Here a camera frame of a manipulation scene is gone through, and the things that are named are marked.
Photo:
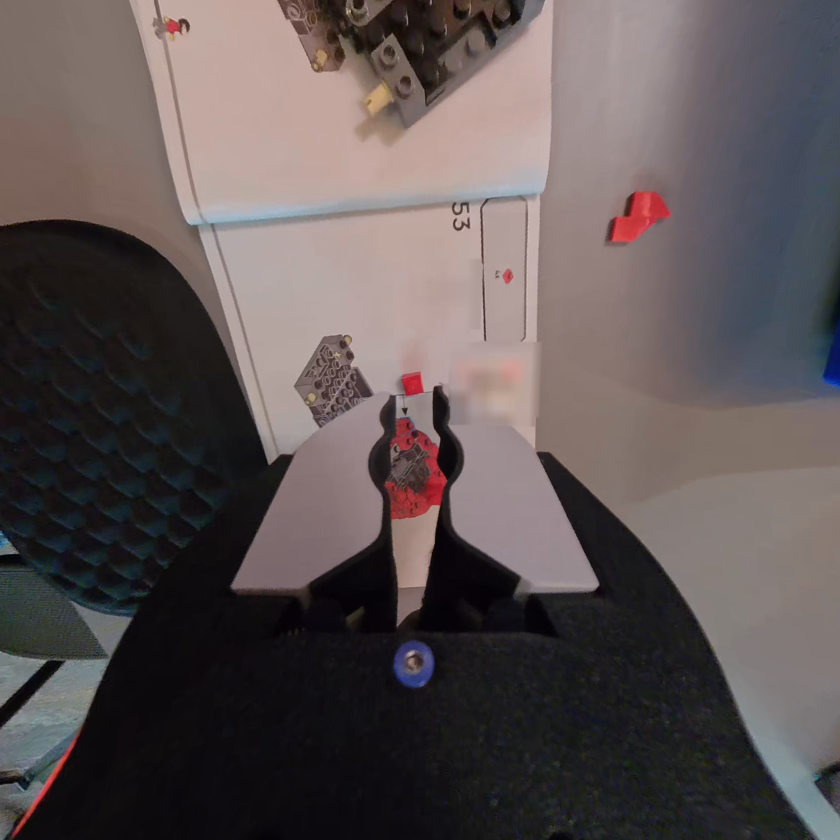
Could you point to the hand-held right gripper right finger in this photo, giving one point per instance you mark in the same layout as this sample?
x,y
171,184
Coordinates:
x,y
518,518

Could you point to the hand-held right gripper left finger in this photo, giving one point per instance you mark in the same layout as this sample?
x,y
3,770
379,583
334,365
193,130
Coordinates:
x,y
315,518

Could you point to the small red lego tile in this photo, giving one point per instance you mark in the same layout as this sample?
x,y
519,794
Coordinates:
x,y
411,384

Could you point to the blue plastic bin with divider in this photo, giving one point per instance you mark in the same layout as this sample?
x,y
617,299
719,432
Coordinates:
x,y
833,367

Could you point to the angled red lego piece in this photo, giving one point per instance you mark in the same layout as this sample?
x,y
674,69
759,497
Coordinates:
x,y
633,226

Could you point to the black honeycomb seat cushion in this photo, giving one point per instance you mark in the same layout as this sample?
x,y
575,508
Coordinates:
x,y
98,407

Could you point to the black mesh chair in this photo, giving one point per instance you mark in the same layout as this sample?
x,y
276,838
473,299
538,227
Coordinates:
x,y
39,617

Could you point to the white instruction booklet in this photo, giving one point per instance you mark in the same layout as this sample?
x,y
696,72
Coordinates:
x,y
295,164

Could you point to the orange traffic cone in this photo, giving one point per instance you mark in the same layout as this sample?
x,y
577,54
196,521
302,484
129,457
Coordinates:
x,y
44,784

